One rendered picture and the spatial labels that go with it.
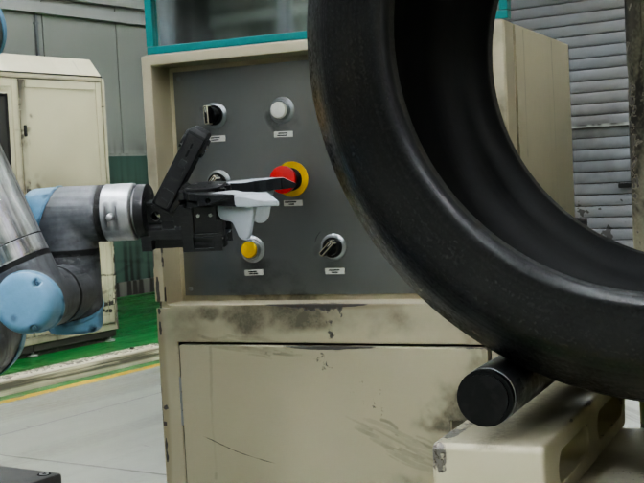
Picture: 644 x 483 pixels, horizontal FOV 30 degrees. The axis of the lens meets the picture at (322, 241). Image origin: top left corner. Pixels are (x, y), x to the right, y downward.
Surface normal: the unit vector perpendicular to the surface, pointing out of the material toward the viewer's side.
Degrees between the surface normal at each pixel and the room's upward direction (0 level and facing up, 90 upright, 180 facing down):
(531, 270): 99
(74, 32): 90
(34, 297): 90
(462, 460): 90
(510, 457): 90
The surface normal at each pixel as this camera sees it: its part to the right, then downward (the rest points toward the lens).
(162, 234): -0.12, 0.19
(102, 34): 0.84, -0.01
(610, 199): -0.54, 0.07
